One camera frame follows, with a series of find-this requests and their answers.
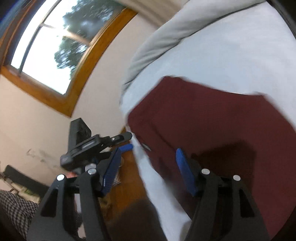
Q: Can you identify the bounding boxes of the wooden framed window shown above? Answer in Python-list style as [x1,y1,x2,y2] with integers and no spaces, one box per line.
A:
[1,1,136,116]

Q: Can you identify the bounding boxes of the grey blanket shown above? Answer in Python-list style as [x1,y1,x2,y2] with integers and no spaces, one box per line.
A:
[121,0,263,96]

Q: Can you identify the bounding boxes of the checkered right sleeve forearm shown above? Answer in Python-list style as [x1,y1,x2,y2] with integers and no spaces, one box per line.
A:
[1,190,39,239]

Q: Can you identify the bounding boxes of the maroon pants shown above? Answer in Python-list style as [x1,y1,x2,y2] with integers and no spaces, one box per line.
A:
[127,76,295,240]

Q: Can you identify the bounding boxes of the white bed sheet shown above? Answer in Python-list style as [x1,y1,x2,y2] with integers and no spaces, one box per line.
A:
[120,1,295,240]

